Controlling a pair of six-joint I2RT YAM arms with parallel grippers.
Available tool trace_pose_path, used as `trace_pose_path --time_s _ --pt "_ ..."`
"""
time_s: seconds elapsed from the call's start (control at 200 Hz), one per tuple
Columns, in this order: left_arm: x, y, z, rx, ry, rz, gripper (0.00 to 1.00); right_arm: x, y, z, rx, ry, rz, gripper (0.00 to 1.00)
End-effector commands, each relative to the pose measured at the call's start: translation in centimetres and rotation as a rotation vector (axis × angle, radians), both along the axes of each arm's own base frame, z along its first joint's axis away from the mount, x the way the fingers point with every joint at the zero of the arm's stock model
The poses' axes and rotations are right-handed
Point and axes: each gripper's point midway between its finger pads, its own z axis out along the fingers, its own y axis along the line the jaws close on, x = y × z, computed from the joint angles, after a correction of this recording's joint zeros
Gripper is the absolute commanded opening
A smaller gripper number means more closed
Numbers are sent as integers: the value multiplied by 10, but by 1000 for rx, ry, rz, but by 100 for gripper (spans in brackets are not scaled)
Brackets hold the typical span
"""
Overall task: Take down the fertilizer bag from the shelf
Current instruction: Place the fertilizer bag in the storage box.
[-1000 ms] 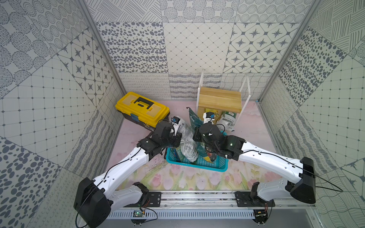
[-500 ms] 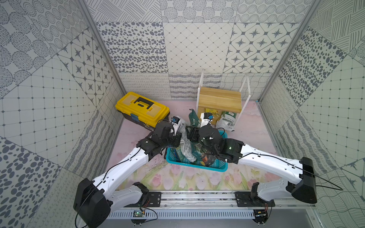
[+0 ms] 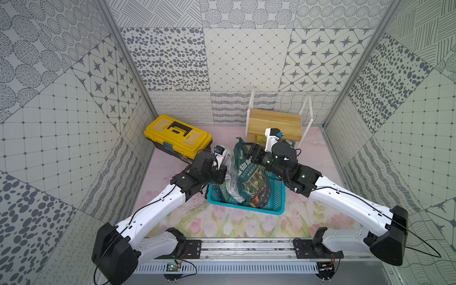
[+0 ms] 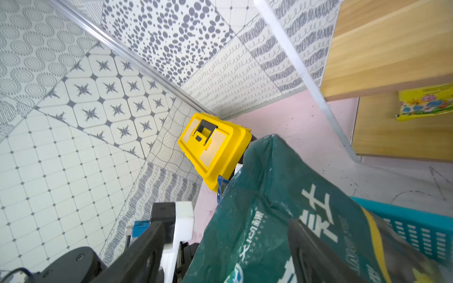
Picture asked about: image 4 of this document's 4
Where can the dark green fertilizer bag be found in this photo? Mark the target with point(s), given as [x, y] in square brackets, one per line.
[246, 240]

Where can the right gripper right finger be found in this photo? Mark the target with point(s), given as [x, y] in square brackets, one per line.
[313, 260]

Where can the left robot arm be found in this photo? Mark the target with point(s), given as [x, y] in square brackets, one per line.
[81, 265]

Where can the wooden white-framed shelf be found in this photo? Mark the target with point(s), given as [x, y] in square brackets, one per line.
[385, 46]

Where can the teal plastic basket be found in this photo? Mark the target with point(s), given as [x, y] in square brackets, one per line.
[429, 233]

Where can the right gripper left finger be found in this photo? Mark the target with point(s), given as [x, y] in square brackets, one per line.
[140, 263]

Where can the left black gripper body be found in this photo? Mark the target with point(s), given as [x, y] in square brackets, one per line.
[178, 220]

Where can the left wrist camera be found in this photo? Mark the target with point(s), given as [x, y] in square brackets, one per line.
[185, 254]

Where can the small yellow seed packet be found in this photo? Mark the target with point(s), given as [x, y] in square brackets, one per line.
[425, 102]

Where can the yellow black toolbox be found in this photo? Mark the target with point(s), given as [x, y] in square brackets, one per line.
[214, 146]

